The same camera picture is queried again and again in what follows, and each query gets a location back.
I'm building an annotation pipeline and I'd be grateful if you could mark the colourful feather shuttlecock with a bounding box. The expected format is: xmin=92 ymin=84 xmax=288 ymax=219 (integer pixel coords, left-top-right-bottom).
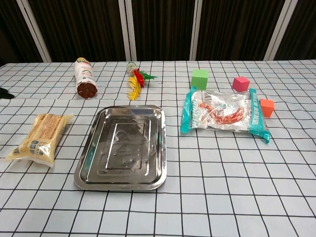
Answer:
xmin=126 ymin=62 xmax=158 ymax=101

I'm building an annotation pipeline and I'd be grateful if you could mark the dark folding screen with white frames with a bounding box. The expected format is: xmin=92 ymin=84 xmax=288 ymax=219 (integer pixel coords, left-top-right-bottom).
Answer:
xmin=0 ymin=0 xmax=316 ymax=65

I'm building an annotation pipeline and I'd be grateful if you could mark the stainless steel rectangular tray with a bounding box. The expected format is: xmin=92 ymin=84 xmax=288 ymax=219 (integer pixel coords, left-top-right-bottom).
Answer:
xmin=74 ymin=105 xmax=168 ymax=192

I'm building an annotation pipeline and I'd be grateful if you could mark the orange foam cube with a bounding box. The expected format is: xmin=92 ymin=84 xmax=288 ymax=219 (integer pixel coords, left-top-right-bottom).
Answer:
xmin=259 ymin=98 xmax=276 ymax=119

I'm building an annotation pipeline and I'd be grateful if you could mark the pink foam cube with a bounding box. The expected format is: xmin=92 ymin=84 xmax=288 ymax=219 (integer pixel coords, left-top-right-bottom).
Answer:
xmin=232 ymin=76 xmax=251 ymax=93

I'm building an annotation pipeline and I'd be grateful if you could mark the black object at table edge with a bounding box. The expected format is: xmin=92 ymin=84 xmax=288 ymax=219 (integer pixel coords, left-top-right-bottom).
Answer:
xmin=0 ymin=86 xmax=16 ymax=101

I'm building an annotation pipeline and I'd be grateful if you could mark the yellow snack bag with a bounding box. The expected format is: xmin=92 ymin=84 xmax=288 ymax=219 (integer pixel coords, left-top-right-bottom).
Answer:
xmin=2 ymin=113 xmax=75 ymax=168

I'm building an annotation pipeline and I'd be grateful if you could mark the white chips canister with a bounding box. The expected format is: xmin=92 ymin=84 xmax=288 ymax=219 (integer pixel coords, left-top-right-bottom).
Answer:
xmin=75 ymin=57 xmax=98 ymax=100

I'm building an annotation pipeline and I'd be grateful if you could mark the teal clear snack bag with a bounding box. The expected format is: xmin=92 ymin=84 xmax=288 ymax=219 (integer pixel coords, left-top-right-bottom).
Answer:
xmin=180 ymin=86 xmax=272 ymax=145

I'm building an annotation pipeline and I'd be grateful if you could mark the green foam cube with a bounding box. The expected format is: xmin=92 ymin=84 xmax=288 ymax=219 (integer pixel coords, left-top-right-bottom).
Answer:
xmin=191 ymin=69 xmax=209 ymax=90

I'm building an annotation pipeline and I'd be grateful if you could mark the checkered white tablecloth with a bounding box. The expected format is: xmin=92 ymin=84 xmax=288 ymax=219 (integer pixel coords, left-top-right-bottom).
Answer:
xmin=0 ymin=59 xmax=316 ymax=237

